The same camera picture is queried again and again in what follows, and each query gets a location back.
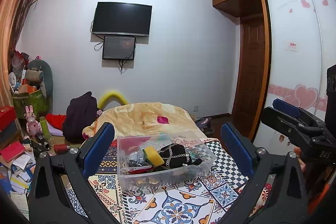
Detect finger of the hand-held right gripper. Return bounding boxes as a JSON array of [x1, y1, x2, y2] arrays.
[[262, 106, 325, 144], [272, 98, 322, 126]]

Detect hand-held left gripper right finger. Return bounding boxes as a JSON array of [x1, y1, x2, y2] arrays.
[[217, 122, 312, 224]]

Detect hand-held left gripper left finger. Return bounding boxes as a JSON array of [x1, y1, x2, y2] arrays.
[[28, 122, 119, 224]]

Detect grey glitter pouch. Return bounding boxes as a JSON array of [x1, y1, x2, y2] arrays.
[[128, 152, 146, 166]]

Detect red cloth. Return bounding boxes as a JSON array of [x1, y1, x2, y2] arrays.
[[126, 165, 153, 175]]

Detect yellow plush item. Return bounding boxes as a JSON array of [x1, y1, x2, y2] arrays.
[[143, 146, 165, 165]]

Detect black bag with chain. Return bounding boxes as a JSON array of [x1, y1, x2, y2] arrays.
[[157, 144, 202, 169]]

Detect clear plastic storage box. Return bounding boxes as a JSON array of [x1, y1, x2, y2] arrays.
[[117, 131, 218, 191]]

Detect person's right hand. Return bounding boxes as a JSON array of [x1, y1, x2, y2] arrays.
[[293, 147, 306, 172]]

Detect white heart-print sliding door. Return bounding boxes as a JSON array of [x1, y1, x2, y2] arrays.
[[253, 0, 336, 147]]

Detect dark purple clothing heap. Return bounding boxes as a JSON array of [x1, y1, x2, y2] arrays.
[[62, 91, 98, 143]]

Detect purple slipper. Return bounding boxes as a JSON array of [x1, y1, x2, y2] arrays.
[[196, 117, 215, 135]]

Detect red cylinder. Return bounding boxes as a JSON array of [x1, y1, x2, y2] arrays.
[[54, 144, 71, 153]]

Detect brown wooden door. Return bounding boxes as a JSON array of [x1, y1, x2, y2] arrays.
[[232, 17, 266, 141]]

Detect yellow printed blanket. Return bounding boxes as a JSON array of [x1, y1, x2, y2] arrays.
[[83, 102, 200, 145]]

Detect yellow foam tube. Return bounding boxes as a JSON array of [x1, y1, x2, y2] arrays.
[[98, 91, 129, 110]]

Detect red garment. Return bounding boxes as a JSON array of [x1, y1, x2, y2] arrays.
[[46, 114, 67, 131]]

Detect black flashlight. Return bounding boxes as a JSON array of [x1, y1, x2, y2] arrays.
[[35, 133, 52, 151]]

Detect green bottle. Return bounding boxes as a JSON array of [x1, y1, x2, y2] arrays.
[[39, 116, 52, 137]]

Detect pink rabbit toy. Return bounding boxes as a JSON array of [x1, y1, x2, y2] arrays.
[[24, 105, 40, 138]]

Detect green cardboard box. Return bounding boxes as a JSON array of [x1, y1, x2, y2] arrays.
[[12, 89, 50, 119]]

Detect pile of papers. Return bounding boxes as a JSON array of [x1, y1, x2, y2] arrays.
[[0, 153, 37, 214]]

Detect red book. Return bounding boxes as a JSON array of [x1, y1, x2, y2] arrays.
[[0, 141, 27, 163]]

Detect grey green plush toy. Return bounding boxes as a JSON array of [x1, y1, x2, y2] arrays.
[[27, 59, 54, 99]]

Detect red gift box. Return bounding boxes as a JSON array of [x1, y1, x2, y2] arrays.
[[0, 106, 16, 132]]

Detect blue book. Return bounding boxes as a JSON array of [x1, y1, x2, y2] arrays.
[[0, 169, 12, 193]]

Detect red plastic bag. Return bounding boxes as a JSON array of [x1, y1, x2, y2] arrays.
[[10, 49, 30, 75]]

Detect striped brown curtain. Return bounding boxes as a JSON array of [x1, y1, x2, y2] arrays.
[[0, 0, 44, 114]]

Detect small black wall monitor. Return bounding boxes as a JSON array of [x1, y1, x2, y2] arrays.
[[102, 35, 137, 60]]

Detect wall-mounted black television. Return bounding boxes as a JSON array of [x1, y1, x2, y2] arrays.
[[91, 2, 153, 37]]

